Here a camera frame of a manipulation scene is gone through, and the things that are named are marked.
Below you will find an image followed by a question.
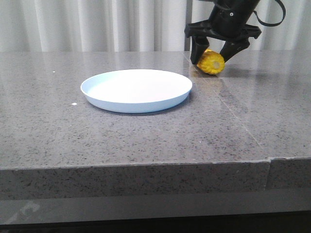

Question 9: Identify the light blue round plate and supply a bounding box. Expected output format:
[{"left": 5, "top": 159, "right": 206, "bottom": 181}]
[{"left": 81, "top": 69, "right": 192, "bottom": 114}]

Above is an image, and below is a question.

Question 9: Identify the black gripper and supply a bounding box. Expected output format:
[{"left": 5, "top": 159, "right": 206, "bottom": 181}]
[{"left": 185, "top": 0, "right": 261, "bottom": 65}]

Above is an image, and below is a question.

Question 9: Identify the white pleated curtain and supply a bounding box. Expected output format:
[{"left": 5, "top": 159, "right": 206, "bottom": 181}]
[{"left": 0, "top": 0, "right": 311, "bottom": 52}]

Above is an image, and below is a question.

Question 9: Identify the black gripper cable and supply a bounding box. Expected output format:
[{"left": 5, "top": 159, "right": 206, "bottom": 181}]
[{"left": 252, "top": 0, "right": 287, "bottom": 27}]

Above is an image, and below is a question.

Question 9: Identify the yellow corn cob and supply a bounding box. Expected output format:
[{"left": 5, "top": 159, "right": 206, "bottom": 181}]
[{"left": 196, "top": 49, "right": 225, "bottom": 75}]

